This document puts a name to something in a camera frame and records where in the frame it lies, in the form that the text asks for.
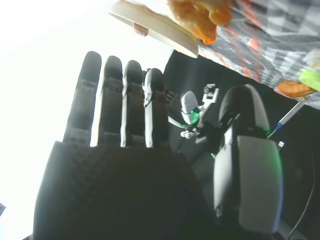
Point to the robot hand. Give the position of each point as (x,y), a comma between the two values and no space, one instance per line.
(112,187)

